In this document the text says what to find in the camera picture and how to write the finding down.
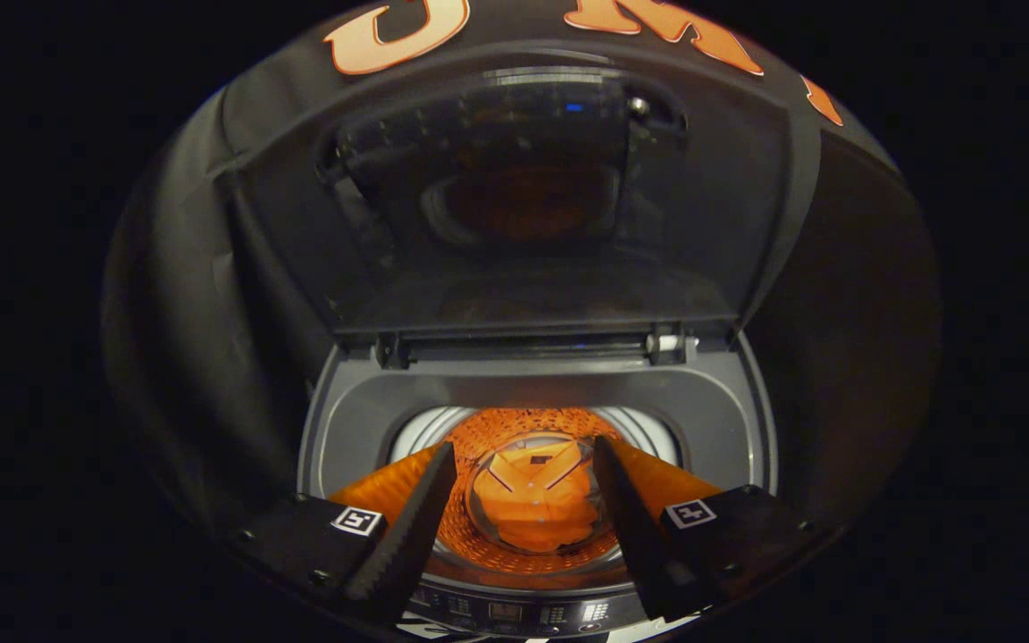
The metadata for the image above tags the washing machine glass lid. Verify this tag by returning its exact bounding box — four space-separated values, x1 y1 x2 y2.
224 40 824 349

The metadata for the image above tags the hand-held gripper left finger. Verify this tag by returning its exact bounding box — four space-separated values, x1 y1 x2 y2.
229 441 459 623

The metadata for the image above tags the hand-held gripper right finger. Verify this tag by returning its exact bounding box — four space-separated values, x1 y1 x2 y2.
591 436 826 623

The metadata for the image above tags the yellow polo shirt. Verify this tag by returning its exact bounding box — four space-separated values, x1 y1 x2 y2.
470 439 601 553

